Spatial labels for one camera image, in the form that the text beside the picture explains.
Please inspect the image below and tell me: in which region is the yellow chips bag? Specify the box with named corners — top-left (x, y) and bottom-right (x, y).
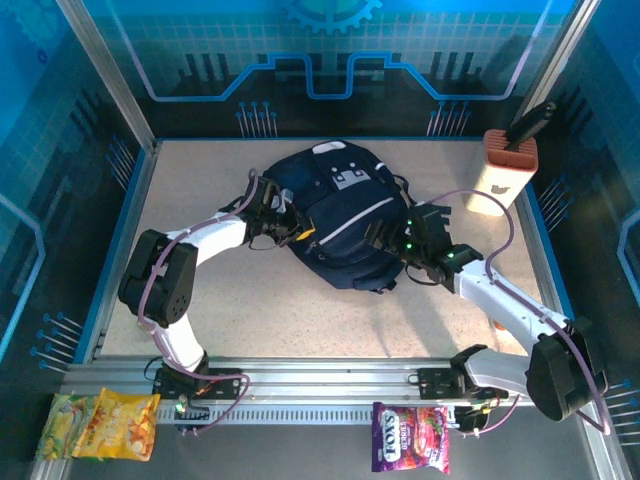
top-left (72, 387), bottom-right (162, 462)

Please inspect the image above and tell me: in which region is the white slotted cable duct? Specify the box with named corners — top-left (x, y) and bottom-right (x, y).
top-left (155, 403), bottom-right (459, 426)

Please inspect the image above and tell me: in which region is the black knife handle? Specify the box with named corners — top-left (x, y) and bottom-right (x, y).
top-left (502, 101), bottom-right (558, 151)

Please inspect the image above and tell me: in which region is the navy blue student backpack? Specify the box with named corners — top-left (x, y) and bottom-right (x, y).
top-left (259, 140), bottom-right (414, 294)

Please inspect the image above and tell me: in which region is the purple Fox's candy bag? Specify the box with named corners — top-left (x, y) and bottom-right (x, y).
top-left (371, 401), bottom-right (451, 475)

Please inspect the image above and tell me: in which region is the aluminium frame post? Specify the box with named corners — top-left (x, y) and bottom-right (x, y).
top-left (517, 0), bottom-right (604, 134)
top-left (54, 0), bottom-right (159, 151)

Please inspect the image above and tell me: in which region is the small controller board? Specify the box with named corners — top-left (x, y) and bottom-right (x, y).
top-left (172, 397), bottom-right (211, 437)
top-left (452, 402), bottom-right (494, 439)

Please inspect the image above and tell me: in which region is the white knife block orange top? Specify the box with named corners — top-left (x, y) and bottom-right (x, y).
top-left (459, 128), bottom-right (539, 217)

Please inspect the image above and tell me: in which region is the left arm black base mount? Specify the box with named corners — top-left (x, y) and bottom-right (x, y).
top-left (152, 367), bottom-right (246, 401)

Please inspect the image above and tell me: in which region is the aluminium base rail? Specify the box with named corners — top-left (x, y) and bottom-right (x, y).
top-left (58, 357), bottom-right (601, 407)

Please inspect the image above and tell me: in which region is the green yellow snack bag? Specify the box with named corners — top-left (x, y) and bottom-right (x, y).
top-left (33, 393), bottom-right (101, 462)

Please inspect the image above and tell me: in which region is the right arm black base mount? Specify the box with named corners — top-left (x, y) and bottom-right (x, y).
top-left (408, 367), bottom-right (510, 401)

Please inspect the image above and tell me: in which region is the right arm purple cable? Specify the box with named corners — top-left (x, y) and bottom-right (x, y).
top-left (427, 188), bottom-right (612, 437)

